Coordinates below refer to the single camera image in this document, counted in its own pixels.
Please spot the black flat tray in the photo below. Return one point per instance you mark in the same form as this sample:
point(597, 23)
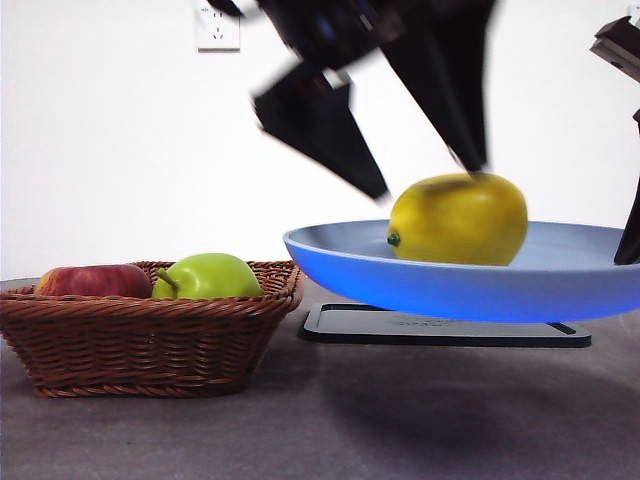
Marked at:
point(450, 338)

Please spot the green apple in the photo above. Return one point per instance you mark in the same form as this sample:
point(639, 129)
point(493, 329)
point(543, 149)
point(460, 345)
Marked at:
point(215, 280)

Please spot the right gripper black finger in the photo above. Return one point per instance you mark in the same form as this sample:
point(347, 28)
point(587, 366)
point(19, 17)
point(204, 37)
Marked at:
point(632, 230)

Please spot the red apple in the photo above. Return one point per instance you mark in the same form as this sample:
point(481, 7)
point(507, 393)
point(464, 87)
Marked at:
point(95, 282)

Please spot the yellow lemon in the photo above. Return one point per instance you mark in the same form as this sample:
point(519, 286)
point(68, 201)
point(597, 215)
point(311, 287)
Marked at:
point(460, 225)

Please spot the brown wicker basket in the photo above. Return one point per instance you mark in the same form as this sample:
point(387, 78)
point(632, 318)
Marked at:
point(150, 345)

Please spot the white wall socket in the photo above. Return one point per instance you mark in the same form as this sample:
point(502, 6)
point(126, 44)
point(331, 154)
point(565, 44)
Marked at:
point(220, 41)

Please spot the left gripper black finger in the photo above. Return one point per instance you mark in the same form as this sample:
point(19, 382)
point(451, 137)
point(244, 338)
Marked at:
point(320, 125)
point(450, 75)

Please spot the blue round plate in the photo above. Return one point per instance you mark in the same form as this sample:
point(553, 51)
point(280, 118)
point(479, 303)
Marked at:
point(450, 295)

